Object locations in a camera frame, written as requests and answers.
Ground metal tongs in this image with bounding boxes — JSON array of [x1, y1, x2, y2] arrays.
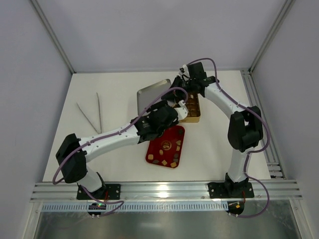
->
[[76, 92, 103, 134]]

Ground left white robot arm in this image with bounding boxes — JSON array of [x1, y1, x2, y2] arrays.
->
[[52, 100, 188, 193]]

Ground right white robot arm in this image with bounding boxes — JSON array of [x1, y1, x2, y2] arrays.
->
[[174, 62, 264, 199]]

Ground gold chocolate box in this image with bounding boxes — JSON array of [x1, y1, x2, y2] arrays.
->
[[179, 93, 201, 123]]

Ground red tray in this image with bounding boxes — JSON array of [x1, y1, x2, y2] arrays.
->
[[145, 125, 185, 169]]

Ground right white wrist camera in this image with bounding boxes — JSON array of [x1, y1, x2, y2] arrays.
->
[[178, 65, 190, 78]]

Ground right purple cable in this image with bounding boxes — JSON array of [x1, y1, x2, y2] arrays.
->
[[186, 58, 271, 219]]

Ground purple cable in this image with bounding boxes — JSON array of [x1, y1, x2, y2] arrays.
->
[[52, 87, 189, 216], [186, 58, 271, 219]]

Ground aluminium front rail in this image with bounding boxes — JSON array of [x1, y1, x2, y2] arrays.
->
[[30, 180, 302, 212]]

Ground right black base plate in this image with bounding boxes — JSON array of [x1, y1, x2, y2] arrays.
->
[[207, 182, 255, 199]]

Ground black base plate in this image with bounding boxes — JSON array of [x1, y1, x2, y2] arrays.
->
[[76, 184, 121, 201], [207, 182, 255, 199]]

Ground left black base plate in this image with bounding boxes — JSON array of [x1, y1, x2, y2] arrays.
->
[[76, 184, 121, 201]]

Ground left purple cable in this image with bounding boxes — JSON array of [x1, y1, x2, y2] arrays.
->
[[52, 87, 189, 216]]

